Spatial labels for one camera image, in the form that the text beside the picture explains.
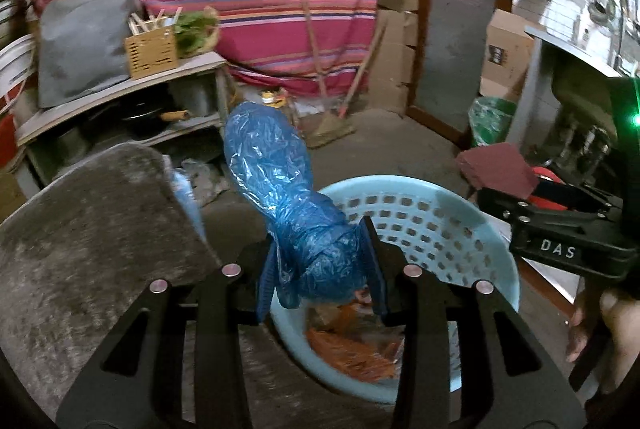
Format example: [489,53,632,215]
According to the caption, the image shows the large cardboard box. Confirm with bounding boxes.
[479,8,537,102]

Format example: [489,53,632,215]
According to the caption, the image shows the grey cushion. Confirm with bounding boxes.
[37,0,147,110]

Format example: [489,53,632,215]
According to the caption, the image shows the white plastic bucket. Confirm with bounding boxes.
[0,34,43,112]

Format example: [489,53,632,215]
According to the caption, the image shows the clear plastic bag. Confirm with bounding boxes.
[166,168,210,242]

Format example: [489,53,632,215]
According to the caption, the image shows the blue plastic bag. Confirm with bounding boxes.
[222,101,372,311]

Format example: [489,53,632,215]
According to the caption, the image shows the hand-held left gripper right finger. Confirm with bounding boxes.
[357,216,586,429]

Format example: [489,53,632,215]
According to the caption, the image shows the stack of cardboard boxes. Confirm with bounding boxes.
[366,0,422,116]

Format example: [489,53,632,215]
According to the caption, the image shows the light blue plastic basket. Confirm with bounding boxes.
[270,174,522,406]

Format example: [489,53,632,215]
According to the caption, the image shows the broom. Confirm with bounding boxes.
[299,0,388,150]

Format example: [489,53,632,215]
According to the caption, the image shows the green leafy vegetables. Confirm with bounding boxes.
[172,5,222,60]

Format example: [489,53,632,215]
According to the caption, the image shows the person's right hand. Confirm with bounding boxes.
[565,286,640,397]

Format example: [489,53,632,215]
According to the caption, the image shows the green plastic bag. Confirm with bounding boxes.
[467,96,519,148]

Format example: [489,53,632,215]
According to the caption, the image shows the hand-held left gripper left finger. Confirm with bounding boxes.
[55,239,277,429]

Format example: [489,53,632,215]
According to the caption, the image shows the pan with orange handle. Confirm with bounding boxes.
[117,101,193,137]

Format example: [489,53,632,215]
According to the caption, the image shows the grey metal table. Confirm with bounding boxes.
[505,24,623,182]

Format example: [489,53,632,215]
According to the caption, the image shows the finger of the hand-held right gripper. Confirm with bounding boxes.
[476,186,623,237]

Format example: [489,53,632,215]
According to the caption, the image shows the wooden utensil holder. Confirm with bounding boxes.
[123,25,182,80]

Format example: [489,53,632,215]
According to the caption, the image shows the maroon cloth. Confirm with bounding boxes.
[456,143,572,212]

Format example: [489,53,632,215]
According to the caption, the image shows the low wooden shelf table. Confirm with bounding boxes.
[15,51,231,187]

